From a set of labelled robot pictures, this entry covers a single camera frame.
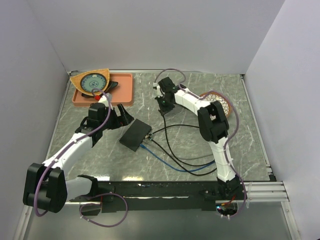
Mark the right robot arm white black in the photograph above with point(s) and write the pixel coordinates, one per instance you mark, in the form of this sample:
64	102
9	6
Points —
213	127

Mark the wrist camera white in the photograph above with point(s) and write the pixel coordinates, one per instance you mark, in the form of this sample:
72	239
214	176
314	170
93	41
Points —
104	99
158	89

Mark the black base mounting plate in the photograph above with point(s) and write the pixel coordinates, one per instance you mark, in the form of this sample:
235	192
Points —
175	195

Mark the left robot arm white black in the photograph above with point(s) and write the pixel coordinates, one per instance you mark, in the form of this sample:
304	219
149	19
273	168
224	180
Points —
46	187

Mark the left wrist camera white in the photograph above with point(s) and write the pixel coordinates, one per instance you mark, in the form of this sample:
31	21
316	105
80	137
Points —
104	99

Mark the black network switch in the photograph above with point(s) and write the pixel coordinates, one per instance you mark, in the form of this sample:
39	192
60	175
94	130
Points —
135	135

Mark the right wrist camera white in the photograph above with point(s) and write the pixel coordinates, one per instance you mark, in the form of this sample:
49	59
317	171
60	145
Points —
158	89

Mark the aluminium rail frame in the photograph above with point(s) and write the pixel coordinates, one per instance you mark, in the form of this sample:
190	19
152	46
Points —
266	214

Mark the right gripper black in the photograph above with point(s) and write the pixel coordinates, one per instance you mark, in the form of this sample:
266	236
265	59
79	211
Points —
163	110

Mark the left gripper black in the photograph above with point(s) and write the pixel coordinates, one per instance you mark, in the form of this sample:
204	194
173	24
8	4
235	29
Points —
121	120

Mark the blue patterned round plate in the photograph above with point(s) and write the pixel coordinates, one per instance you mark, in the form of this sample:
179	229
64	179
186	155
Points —
93	81

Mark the black dish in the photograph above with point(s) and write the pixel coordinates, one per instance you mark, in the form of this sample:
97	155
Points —
111	85

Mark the flower patterned brown bowl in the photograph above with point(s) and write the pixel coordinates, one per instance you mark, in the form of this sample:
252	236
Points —
212	96

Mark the salmon pink tray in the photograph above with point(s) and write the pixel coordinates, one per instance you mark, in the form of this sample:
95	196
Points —
123	93

